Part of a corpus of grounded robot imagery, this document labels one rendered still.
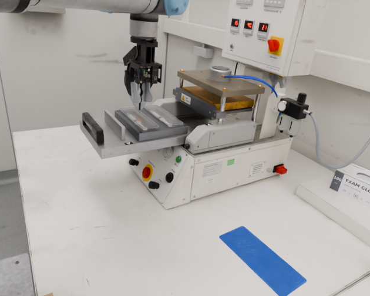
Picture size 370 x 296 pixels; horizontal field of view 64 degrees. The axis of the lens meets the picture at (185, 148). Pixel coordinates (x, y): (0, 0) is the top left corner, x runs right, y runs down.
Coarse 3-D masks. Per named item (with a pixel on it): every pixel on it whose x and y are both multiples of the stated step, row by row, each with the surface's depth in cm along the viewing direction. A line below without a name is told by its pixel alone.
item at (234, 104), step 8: (184, 88) 108; (192, 88) 109; (200, 88) 110; (200, 96) 100; (208, 96) 101; (216, 96) 102; (240, 96) 105; (216, 104) 94; (232, 104) 98; (240, 104) 100; (248, 104) 102; (232, 112) 100
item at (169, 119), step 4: (148, 108) 101; (152, 108) 101; (156, 108) 102; (160, 108) 102; (152, 112) 98; (156, 112) 98; (160, 112) 99; (164, 112) 99; (160, 116) 95; (164, 116) 96; (168, 116) 96; (172, 116) 96; (164, 120) 92; (168, 120) 93; (172, 120) 93; (176, 120) 93; (168, 124) 90; (172, 124) 90
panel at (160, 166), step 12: (132, 156) 114; (144, 156) 108; (156, 156) 103; (180, 156) 93; (132, 168) 112; (156, 168) 101; (168, 168) 97; (180, 168) 92; (144, 180) 104; (156, 180) 100; (156, 192) 98; (168, 192) 94
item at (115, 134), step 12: (96, 120) 96; (108, 120) 92; (84, 132) 92; (108, 132) 89; (120, 132) 84; (96, 144) 82; (108, 144) 82; (120, 144) 82; (132, 144) 83; (144, 144) 85; (156, 144) 88; (168, 144) 90; (180, 144) 93; (108, 156) 81
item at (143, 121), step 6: (120, 108) 99; (126, 108) 99; (132, 108) 100; (126, 114) 94; (132, 114) 95; (138, 114) 95; (138, 120) 90; (144, 120) 91; (150, 120) 91; (144, 126) 87; (150, 126) 87; (156, 126) 87
